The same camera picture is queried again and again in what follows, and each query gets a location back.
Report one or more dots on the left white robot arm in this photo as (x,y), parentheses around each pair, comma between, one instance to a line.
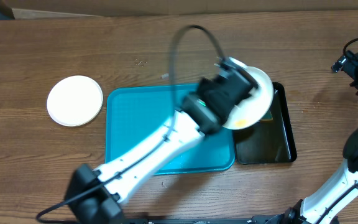
(96,195)

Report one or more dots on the white plate top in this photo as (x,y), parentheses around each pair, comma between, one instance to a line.
(75,101)

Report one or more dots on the green yellow sponge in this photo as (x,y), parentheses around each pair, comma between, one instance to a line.
(267,116)

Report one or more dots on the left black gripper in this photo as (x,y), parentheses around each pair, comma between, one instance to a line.
(204,88)

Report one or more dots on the black water tray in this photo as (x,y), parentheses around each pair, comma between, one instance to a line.
(271,141)

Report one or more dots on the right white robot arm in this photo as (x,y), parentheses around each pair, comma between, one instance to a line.
(342,187)

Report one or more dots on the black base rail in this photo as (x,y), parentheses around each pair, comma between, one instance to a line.
(253,220)

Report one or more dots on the white plate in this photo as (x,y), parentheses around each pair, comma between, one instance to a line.
(252,109)
(75,101)

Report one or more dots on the teal plastic tray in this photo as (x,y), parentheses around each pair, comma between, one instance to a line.
(134,113)

